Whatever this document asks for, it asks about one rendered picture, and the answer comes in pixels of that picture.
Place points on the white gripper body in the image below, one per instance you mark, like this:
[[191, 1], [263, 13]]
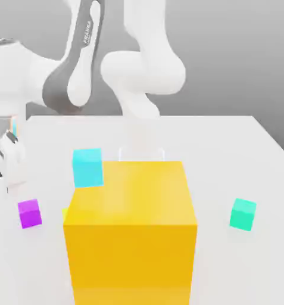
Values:
[[16, 166]]

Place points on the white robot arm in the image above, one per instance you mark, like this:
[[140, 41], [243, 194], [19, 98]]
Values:
[[144, 66]]

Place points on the small purple cube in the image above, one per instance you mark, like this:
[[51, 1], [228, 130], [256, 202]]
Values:
[[29, 214]]

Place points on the small cyan cube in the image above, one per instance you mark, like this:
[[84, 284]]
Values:
[[87, 168]]

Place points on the small green cube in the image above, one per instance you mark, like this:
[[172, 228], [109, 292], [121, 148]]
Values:
[[242, 215]]

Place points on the large yellow box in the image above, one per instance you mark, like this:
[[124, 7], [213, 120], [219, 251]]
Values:
[[132, 250]]

